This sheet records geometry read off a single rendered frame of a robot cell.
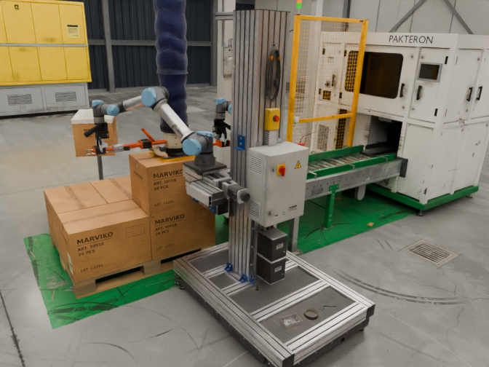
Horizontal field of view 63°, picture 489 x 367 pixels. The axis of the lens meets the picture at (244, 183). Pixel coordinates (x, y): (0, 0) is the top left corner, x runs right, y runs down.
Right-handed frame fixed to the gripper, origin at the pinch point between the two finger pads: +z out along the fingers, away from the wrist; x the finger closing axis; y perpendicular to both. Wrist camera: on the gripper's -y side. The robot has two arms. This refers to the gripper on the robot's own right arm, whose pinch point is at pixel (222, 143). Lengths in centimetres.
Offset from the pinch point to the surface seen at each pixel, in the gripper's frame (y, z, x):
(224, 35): -75, -81, -123
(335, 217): -156, 107, -11
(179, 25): 29, -86, -14
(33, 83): 44, 32, -746
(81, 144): 74, 32, -167
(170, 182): 42, 29, -8
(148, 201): 61, 41, -8
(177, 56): 31, -65, -14
